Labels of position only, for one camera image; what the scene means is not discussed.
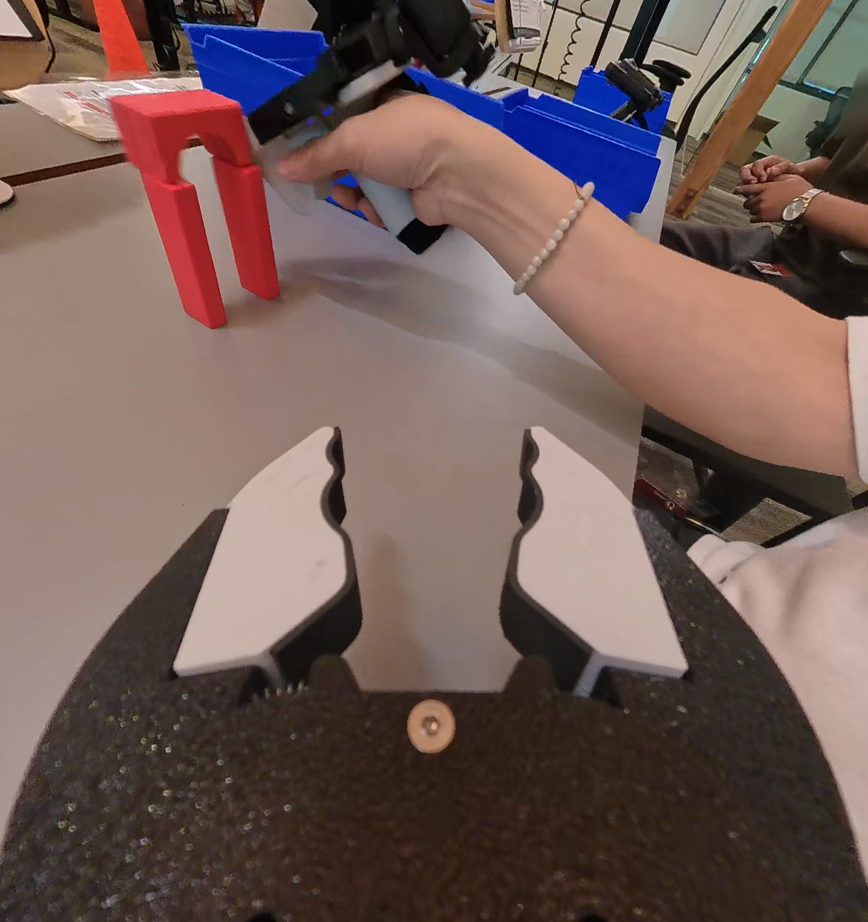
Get person's right hand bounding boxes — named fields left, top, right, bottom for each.
left=278, top=94, right=595, bottom=289

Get person's white shirt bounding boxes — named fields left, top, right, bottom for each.
left=686, top=313, right=868, bottom=922

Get blue plastic bin with divider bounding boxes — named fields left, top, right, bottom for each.
left=182, top=22, right=510, bottom=220

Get red plank block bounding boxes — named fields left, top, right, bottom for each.
left=140, top=176, right=228, bottom=330
left=213, top=160, right=282, bottom=302

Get red arch block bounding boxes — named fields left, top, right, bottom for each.
left=108, top=90, right=256, bottom=182

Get slanted wooden post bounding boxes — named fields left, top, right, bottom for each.
left=666, top=0, right=835, bottom=219

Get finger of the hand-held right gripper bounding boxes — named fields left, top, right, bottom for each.
left=243, top=119, right=334, bottom=217

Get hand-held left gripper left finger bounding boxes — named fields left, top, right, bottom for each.
left=172, top=426, right=363, bottom=685

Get white bead bracelet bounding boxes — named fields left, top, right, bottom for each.
left=513, top=182, right=595, bottom=296

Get orange cone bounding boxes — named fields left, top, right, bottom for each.
left=92, top=0, right=151, bottom=74

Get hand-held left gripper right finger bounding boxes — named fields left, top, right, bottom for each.
left=501, top=426, right=689, bottom=698

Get printed paper booklet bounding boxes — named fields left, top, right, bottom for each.
left=5, top=75, right=206, bottom=143

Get person's right forearm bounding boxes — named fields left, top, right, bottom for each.
left=515, top=183, right=861, bottom=482

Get black device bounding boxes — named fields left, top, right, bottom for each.
left=604, top=59, right=692, bottom=125

